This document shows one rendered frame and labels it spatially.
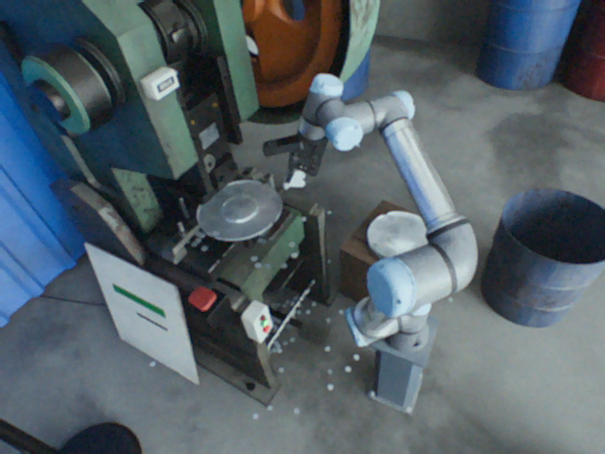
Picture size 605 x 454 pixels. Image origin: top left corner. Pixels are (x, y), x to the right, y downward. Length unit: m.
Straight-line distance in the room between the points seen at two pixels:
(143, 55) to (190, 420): 1.43
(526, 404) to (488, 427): 0.19
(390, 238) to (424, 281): 0.97
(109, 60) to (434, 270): 0.81
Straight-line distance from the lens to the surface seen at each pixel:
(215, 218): 1.40
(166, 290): 1.58
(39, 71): 1.03
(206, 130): 1.24
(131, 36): 0.99
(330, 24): 1.26
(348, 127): 0.93
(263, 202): 1.41
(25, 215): 2.41
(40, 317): 2.56
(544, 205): 2.10
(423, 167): 0.94
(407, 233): 1.83
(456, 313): 2.08
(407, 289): 0.82
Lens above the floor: 1.72
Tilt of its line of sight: 46 degrees down
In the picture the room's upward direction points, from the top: 8 degrees counter-clockwise
